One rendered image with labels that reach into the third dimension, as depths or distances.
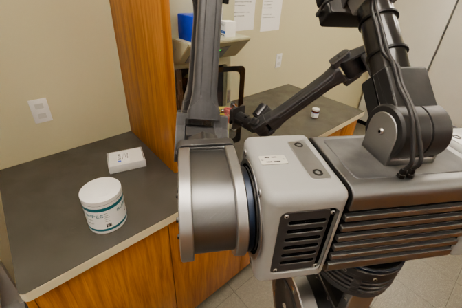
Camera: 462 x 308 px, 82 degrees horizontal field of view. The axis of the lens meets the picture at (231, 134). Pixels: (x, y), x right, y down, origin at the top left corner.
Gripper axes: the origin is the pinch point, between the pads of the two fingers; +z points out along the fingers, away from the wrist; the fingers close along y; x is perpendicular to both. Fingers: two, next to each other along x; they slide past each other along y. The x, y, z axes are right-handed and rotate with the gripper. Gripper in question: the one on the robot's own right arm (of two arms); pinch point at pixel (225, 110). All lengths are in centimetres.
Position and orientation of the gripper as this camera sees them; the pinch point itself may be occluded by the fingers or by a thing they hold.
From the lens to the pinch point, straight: 121.7
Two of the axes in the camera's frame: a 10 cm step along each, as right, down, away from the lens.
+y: 0.4, -8.6, -5.0
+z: -6.5, -4.1, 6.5
